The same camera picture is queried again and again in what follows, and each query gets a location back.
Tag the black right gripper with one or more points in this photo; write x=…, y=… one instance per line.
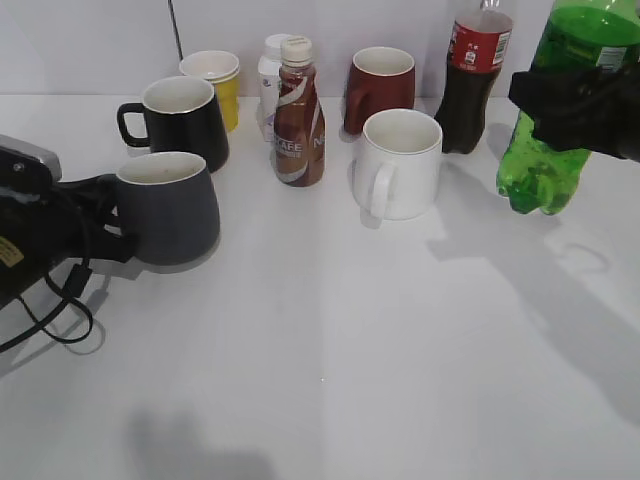
x=565, y=118

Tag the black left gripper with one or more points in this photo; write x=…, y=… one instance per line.
x=45, y=220

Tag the green plastic soda bottle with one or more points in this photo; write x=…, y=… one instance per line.
x=578, y=36

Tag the dark grey ceramic mug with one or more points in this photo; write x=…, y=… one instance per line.
x=167, y=202

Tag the yellow paper cup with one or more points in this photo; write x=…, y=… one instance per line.
x=221, y=69

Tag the cola bottle red label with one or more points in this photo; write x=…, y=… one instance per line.
x=477, y=48

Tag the black ceramic mug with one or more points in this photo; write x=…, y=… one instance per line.
x=180, y=113

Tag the white ceramic mug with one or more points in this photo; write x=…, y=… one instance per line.
x=397, y=164

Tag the dark red ceramic mug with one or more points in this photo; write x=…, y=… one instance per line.
x=380, y=78

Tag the white milk drink bottle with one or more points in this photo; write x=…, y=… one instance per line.
x=269, y=83

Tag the brown Nescafe coffee bottle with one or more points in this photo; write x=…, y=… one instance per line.
x=299, y=125

